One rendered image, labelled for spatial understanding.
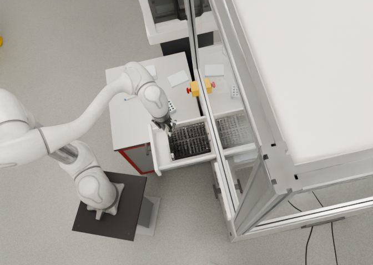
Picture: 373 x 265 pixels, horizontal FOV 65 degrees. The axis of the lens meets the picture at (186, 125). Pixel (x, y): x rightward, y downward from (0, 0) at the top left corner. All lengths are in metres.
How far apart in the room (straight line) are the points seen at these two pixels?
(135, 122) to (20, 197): 1.46
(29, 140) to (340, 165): 0.93
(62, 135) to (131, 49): 2.23
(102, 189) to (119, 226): 0.28
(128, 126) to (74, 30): 1.98
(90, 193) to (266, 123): 1.17
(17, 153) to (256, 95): 0.82
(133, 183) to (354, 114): 1.40
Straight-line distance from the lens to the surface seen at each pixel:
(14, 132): 1.13
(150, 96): 1.20
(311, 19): 0.67
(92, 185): 1.55
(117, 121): 1.96
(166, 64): 2.10
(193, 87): 1.79
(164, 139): 1.75
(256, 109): 0.50
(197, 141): 1.68
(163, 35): 2.10
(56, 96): 3.24
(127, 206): 1.75
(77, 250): 2.68
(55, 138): 1.12
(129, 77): 1.30
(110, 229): 1.76
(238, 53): 0.56
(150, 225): 2.49
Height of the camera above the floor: 2.44
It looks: 65 degrees down
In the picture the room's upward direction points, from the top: 14 degrees counter-clockwise
